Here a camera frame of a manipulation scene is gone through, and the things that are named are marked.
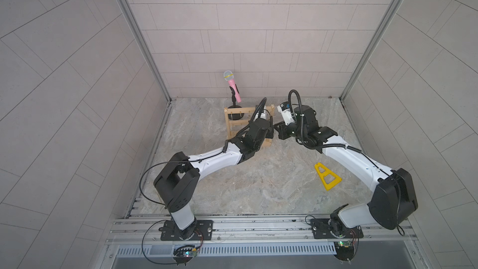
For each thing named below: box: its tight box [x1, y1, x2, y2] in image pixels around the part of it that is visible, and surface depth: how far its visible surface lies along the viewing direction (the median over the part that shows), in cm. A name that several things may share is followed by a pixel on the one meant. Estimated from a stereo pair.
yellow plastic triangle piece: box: [314, 162, 343, 192], surface depth 86 cm
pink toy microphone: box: [223, 69, 242, 103], surface depth 95 cm
